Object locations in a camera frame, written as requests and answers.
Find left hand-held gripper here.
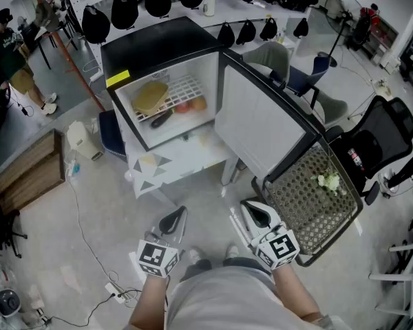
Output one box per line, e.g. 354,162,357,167
136,205,189,279

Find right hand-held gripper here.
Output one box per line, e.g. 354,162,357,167
240,200,300,272

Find tan paper bowl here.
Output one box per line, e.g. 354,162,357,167
131,80,169,116

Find black mini fridge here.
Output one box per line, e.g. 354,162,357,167
99,16,328,185

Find person's right forearm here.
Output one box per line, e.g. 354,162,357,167
271,263,323,322

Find person's left forearm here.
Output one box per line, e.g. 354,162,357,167
129,275,169,330

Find person's dark shorts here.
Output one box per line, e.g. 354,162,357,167
180,256,273,283

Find table with triangle-pattern cloth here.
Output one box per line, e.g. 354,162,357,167
123,124,240,206

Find white flower bunch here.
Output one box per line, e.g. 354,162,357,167
310,170,347,196

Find person's white shirt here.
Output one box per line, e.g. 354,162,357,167
165,266,352,330

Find dark purple eggplant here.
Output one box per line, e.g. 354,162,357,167
150,110,175,129

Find red black canister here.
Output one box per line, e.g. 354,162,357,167
347,148,366,171

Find power strip with blue plug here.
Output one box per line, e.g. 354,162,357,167
65,159,82,178

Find white plastic jug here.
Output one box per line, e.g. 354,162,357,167
66,120,105,162

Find black mesh office chair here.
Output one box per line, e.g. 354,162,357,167
325,95,413,206

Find blue chair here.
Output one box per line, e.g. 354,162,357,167
270,56,331,109

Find wooden crate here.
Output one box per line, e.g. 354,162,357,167
0,129,67,216

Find black chair base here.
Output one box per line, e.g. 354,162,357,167
0,203,28,259

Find small grey fan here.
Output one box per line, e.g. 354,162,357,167
0,289,21,319

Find orange pole stand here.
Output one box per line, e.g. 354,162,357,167
34,0,106,112

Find white pegboard shelf rack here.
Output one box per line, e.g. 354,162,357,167
61,0,313,61

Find row of black bags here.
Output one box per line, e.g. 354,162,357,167
81,0,321,50

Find black standing fan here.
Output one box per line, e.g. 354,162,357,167
318,0,364,68

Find grey hat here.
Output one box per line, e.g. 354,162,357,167
34,0,61,33

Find white floor cable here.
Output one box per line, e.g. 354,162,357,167
67,175,120,283

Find black floor cable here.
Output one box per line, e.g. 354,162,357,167
47,292,115,329

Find white plastic grid rack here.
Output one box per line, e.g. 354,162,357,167
134,74,207,122

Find white frame stool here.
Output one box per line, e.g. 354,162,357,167
370,239,413,319

